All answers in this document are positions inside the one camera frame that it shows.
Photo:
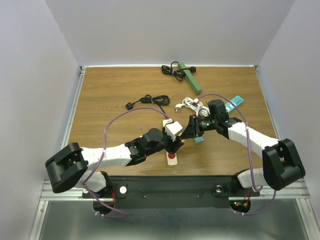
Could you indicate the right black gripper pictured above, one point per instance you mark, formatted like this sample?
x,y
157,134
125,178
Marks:
x,y
193,130

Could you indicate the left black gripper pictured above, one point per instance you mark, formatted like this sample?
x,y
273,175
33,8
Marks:
x,y
173,146

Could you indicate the teal cube plug adapter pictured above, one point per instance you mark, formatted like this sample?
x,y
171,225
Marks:
x,y
199,140

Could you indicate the beige power strip red sockets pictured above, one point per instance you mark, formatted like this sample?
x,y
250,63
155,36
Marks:
x,y
172,160

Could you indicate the teal power strip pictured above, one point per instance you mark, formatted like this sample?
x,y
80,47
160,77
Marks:
x,y
236,101

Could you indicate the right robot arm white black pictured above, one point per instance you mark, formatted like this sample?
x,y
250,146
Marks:
x,y
281,162

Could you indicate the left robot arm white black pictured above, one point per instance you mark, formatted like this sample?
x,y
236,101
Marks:
x,y
76,167

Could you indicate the green power strip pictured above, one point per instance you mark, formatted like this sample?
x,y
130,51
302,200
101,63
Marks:
x,y
188,74

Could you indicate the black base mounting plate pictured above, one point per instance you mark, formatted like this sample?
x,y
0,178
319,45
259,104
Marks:
x,y
190,191

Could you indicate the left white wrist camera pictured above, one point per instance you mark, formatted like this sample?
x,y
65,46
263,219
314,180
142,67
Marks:
x,y
172,128

